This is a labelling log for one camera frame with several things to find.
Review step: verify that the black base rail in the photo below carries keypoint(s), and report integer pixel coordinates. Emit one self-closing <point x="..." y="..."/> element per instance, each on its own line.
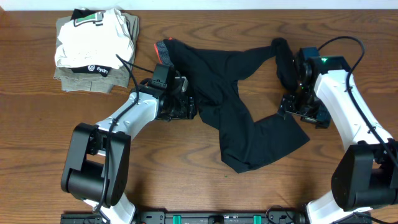
<point x="274" y="216"/>

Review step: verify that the white folded t-shirt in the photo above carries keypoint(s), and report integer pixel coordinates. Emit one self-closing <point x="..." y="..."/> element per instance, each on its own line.
<point x="101" y="38"/>

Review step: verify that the khaki folded garment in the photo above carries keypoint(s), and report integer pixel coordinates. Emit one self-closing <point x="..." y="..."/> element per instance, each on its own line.
<point x="94" y="81"/>

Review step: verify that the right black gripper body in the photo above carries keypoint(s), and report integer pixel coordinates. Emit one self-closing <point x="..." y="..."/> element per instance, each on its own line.
<point x="308" y="106"/>

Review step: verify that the black leggings with red waistband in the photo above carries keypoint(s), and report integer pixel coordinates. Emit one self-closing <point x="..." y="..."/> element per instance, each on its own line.
<point x="245" y="144"/>

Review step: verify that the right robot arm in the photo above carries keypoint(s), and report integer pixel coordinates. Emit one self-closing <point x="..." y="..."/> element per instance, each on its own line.
<point x="323" y="91"/>

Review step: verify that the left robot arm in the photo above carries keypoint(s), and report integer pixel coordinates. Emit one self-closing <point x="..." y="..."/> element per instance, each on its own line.
<point x="96" y="168"/>

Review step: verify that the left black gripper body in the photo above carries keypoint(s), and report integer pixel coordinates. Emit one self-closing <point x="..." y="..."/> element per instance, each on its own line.
<point x="189" y="107"/>

